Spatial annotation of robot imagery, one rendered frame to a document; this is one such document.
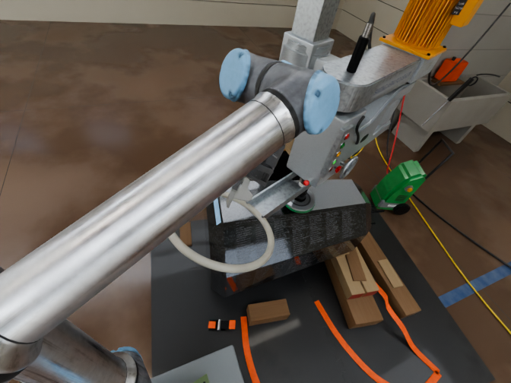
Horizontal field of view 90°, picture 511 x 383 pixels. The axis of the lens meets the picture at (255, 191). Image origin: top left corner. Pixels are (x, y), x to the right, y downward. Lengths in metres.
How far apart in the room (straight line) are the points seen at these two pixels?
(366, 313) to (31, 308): 2.18
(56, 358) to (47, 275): 0.34
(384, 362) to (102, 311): 2.10
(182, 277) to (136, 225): 1.97
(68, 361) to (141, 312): 1.59
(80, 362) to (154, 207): 0.47
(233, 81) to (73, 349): 0.60
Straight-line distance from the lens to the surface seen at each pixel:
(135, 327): 2.24
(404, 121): 4.56
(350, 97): 1.15
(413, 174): 2.99
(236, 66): 0.50
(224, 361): 1.27
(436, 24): 1.73
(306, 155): 1.36
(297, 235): 1.71
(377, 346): 2.46
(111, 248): 0.34
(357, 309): 2.32
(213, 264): 0.92
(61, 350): 0.67
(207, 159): 0.34
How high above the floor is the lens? 2.11
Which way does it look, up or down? 48 degrees down
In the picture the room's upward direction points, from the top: 12 degrees clockwise
